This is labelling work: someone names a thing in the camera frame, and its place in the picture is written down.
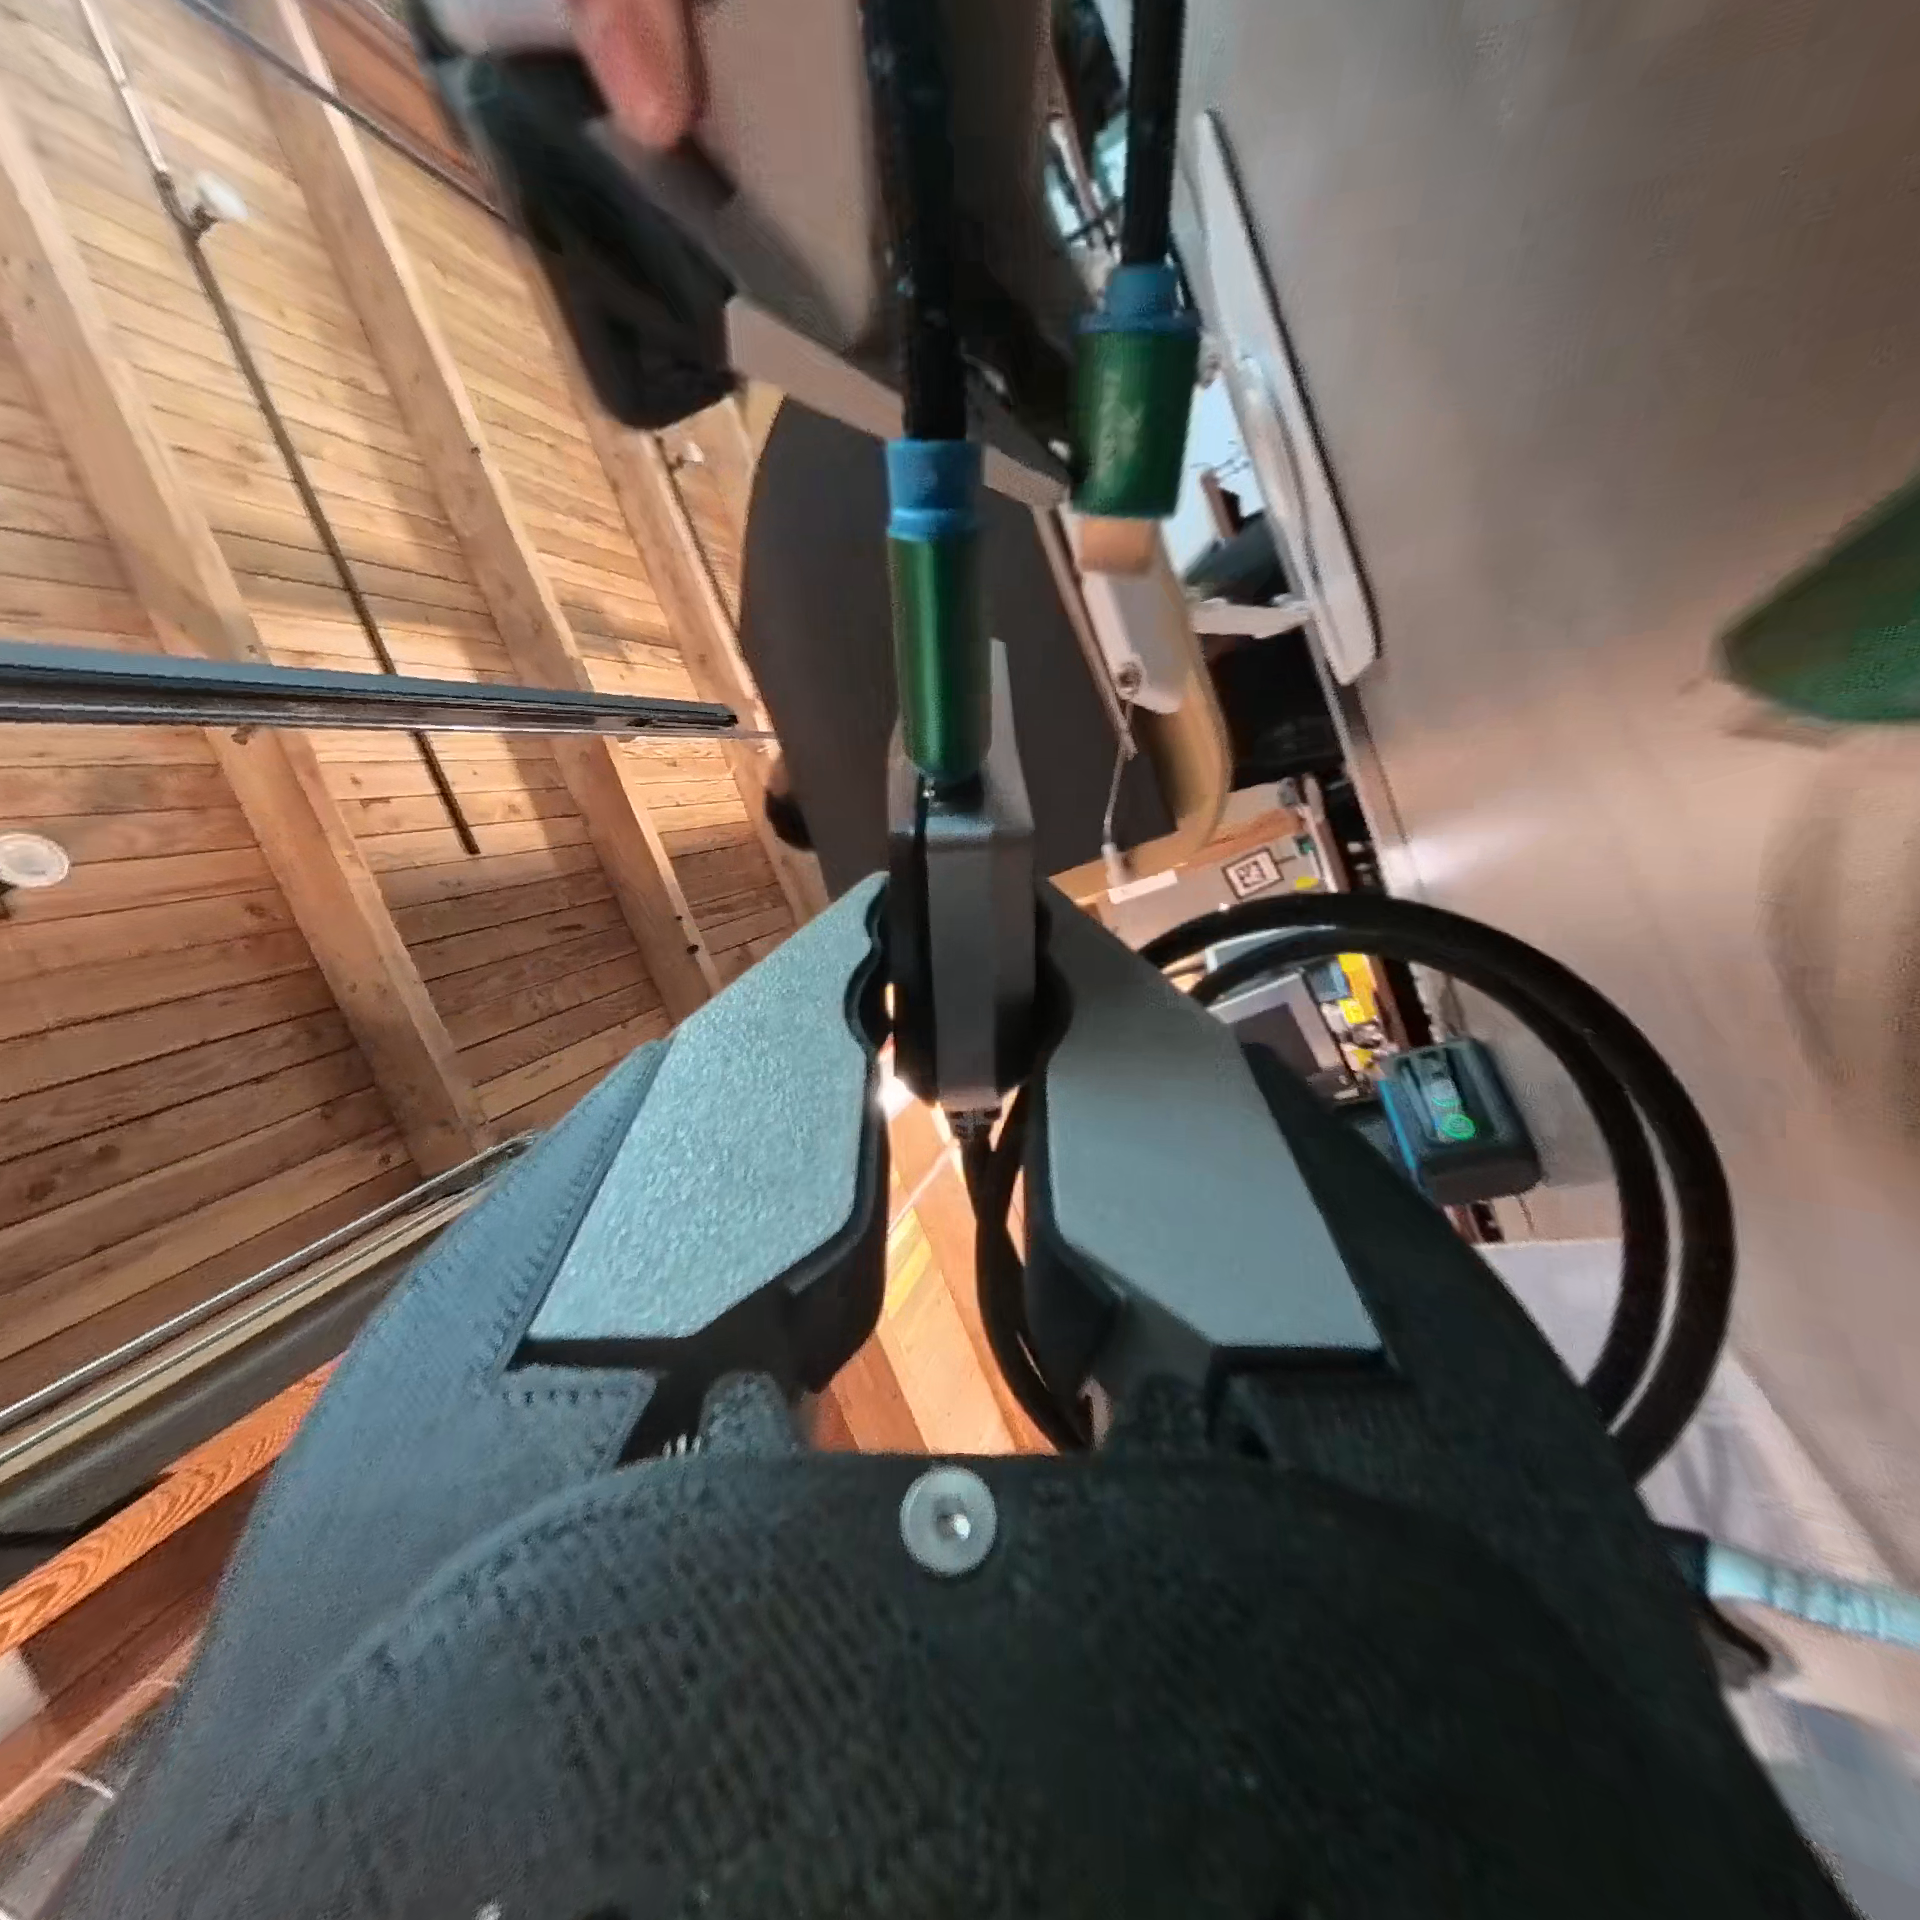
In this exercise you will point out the dark steel beam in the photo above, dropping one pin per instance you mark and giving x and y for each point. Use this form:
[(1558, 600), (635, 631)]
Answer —
[(227, 1354)]

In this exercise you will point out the black silver HDMI switch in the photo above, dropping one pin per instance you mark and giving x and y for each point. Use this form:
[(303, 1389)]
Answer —
[(971, 975)]

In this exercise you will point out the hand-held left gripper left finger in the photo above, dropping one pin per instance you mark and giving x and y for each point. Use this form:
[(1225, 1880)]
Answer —
[(717, 1171)]

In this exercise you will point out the round white ceiling fixture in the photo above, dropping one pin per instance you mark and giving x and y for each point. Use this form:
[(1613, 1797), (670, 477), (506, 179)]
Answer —
[(216, 194), (29, 861)]

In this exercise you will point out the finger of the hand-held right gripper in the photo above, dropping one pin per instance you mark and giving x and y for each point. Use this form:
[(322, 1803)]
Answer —
[(793, 179)]

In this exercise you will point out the black ceiling track rail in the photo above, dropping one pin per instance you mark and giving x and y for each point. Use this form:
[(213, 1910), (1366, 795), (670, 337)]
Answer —
[(297, 689)]

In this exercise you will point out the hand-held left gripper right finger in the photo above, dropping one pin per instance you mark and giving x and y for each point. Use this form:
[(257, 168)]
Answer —
[(1184, 1182)]

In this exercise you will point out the black device green display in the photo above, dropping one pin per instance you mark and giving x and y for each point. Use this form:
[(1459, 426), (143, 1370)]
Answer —
[(1450, 1126)]

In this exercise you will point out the black ceiling pipe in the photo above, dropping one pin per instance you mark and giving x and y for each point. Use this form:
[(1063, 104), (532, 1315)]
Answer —
[(336, 548)]

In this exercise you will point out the black white marker tag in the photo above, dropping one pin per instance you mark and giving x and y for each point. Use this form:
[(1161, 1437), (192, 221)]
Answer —
[(1257, 873)]

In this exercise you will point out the person's right hand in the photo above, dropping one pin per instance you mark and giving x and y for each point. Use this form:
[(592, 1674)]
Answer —
[(643, 69)]

